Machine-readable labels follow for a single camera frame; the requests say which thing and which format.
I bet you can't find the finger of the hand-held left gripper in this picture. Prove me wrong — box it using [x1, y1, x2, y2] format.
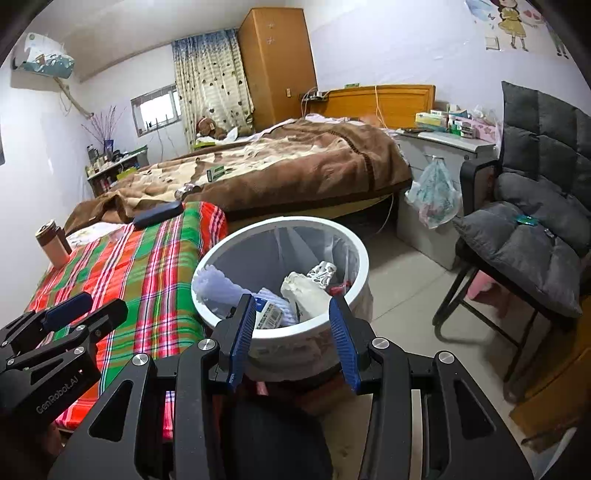
[0, 299, 129, 374]
[0, 292, 93, 356]

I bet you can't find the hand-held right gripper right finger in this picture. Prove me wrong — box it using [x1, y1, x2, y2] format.
[329, 294, 529, 480]

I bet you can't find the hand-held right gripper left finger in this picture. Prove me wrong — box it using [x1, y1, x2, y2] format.
[48, 293, 257, 480]

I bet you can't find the white plastic bottle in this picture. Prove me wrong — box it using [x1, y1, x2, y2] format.
[253, 296, 284, 329]

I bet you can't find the white round trash bin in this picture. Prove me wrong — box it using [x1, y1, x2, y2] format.
[191, 216, 374, 381]

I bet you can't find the lavender foam fruit net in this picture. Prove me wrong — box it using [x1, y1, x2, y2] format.
[193, 268, 296, 326]

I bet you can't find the white paper bag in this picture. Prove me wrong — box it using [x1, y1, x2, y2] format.
[281, 271, 334, 320]

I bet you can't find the patterned paper cup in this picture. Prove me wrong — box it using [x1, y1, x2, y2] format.
[306, 261, 336, 288]

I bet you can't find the person's left hand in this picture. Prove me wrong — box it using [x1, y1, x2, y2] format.
[44, 424, 64, 462]

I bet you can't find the plaid tablecloth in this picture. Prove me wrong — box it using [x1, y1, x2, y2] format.
[28, 200, 229, 428]

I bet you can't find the brown and beige mug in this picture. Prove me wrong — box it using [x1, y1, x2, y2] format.
[35, 220, 73, 268]

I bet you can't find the dark cloth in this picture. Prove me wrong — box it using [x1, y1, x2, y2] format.
[222, 401, 334, 480]

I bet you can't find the dark blue glasses case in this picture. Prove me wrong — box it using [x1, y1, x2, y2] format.
[132, 200, 184, 229]

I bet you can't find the cluttered side desk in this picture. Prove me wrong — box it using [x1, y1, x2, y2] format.
[85, 145, 149, 197]

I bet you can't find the grey bedside cabinet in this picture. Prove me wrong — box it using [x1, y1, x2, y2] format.
[394, 127, 499, 271]

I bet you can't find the pink stool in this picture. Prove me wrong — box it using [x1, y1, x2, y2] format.
[466, 270, 493, 301]

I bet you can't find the vase with branches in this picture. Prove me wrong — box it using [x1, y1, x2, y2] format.
[82, 105, 125, 162]

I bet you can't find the hanging plastic bag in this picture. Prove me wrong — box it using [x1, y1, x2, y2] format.
[405, 157, 462, 229]

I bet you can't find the grey chair cushion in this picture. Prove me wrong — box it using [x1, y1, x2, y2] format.
[452, 80, 591, 319]

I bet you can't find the air conditioner pipe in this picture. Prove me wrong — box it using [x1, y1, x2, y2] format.
[55, 76, 95, 116]

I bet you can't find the barred window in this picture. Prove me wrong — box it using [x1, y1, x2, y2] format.
[130, 84, 182, 137]

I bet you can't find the brown teddy bear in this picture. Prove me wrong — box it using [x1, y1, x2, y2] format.
[195, 117, 228, 141]

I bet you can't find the grey cushioned chair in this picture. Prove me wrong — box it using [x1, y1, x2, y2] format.
[434, 80, 591, 384]

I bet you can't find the brown wooden furniture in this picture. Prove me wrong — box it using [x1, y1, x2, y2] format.
[510, 318, 591, 455]

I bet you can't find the row of medicine boxes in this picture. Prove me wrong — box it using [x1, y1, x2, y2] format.
[414, 104, 502, 139]

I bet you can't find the wooden headboard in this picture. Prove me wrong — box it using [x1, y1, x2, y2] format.
[318, 84, 436, 130]

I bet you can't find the heart print curtain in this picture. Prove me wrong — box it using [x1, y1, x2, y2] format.
[172, 28, 256, 144]

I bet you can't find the wooden wardrobe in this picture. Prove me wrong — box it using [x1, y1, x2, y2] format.
[238, 7, 319, 132]

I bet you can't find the yellow cable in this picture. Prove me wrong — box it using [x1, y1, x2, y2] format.
[374, 85, 387, 130]

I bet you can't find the wall air conditioner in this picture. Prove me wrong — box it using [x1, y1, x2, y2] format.
[11, 31, 76, 78]

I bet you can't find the cartoon wall poster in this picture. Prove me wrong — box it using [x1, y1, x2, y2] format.
[464, 0, 573, 58]

